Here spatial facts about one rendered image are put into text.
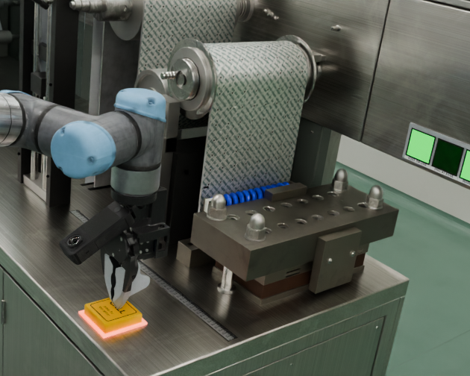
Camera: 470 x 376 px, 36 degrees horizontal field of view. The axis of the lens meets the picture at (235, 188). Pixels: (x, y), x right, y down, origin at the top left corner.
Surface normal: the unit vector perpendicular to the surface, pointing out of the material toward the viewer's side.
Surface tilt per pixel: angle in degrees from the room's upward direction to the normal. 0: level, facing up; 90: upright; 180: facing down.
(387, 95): 90
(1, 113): 69
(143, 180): 90
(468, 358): 0
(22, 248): 0
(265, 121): 90
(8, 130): 95
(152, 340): 0
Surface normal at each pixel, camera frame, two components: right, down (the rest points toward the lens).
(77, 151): -0.47, 0.28
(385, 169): -0.76, 0.15
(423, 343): 0.13, -0.92
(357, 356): 0.63, 0.37
